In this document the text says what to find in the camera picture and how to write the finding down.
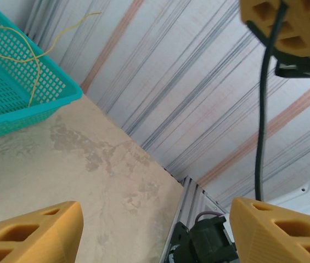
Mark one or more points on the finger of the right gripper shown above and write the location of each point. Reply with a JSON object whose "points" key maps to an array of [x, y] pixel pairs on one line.
{"points": [[300, 27]]}

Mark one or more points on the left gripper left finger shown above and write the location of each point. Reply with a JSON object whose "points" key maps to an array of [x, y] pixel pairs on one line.
{"points": [[47, 241]]}

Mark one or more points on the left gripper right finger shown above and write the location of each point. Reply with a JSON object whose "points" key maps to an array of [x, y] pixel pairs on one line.
{"points": [[256, 238]]}

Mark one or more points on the aluminium rail carrying arm bases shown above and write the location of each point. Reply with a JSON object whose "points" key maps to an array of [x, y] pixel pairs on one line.
{"points": [[183, 202]]}

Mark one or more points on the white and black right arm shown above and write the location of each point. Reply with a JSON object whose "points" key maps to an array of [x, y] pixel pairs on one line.
{"points": [[207, 241]]}

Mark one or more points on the teal plastic basket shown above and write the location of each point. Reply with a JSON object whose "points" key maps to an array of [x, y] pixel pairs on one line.
{"points": [[6, 82]]}

